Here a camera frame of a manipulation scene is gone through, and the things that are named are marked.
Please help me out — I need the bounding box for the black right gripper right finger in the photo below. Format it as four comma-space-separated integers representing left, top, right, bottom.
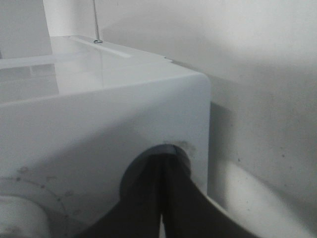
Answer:
163, 155, 250, 238

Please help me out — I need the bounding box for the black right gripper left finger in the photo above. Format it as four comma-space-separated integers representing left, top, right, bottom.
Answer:
76, 155, 162, 238

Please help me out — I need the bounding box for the white microwave oven body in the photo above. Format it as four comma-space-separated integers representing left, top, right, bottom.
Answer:
0, 36, 211, 238

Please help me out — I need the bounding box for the lower white timer knob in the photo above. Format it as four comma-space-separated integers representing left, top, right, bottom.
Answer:
0, 195, 52, 238

